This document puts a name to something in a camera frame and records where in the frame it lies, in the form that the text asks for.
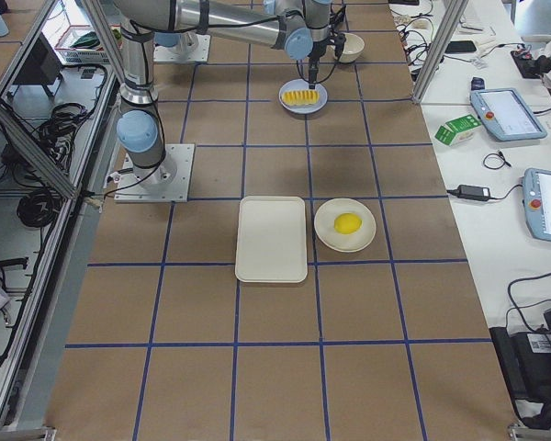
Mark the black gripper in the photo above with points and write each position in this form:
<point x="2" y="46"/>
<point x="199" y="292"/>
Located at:
<point x="316" y="50"/>

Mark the blue plate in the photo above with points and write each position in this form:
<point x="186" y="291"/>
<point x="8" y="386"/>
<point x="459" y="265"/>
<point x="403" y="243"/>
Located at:
<point x="299" y="84"/>

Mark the striped yellow bread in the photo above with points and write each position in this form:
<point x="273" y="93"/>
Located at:
<point x="300" y="98"/>

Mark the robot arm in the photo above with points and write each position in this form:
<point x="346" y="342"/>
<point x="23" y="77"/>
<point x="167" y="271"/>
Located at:
<point x="302" y="29"/>

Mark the white plate with lemon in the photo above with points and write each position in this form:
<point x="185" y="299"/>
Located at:
<point x="324" y="219"/>

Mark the cream bowl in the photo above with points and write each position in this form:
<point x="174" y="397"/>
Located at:
<point x="353" y="47"/>

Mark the black smartphone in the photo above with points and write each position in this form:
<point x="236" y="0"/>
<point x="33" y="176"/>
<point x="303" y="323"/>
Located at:
<point x="460" y="47"/>

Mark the yellow lemon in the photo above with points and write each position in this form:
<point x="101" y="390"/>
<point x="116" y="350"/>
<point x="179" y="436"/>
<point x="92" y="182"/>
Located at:
<point x="347" y="223"/>

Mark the green white box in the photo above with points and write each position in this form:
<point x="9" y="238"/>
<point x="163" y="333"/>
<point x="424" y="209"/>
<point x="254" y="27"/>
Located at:
<point x="457" y="130"/>

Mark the white rectangular tray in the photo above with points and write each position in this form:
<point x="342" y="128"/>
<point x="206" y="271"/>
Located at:
<point x="271" y="240"/>

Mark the teach pendant tablet far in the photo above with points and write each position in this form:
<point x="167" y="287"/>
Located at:
<point x="505" y="115"/>

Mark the teach pendant tablet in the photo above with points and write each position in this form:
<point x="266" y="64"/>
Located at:
<point x="537" y="202"/>
<point x="505" y="115"/>

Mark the black power adapter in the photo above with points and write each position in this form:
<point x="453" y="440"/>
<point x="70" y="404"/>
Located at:
<point x="473" y="193"/>

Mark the teach pendant tablet near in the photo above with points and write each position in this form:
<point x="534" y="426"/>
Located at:
<point x="537" y="202"/>

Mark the aluminium frame post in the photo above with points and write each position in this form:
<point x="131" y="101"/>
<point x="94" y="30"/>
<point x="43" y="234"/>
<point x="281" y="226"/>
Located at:
<point x="445" y="32"/>

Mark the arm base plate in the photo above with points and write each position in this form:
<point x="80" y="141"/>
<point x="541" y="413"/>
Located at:
<point x="170" y="183"/>

